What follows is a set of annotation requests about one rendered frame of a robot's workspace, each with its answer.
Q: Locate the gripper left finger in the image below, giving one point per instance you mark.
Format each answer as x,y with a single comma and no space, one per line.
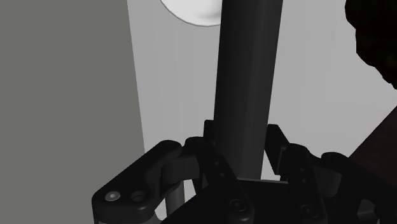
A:
145,173

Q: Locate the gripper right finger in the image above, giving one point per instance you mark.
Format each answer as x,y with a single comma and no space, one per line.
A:
299,173

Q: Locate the dark brown wooden furniture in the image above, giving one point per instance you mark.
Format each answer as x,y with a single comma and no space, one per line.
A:
380,149

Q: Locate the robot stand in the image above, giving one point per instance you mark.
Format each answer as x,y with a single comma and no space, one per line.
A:
245,93

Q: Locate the dark leafy plant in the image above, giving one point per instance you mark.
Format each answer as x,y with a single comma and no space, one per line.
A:
377,34

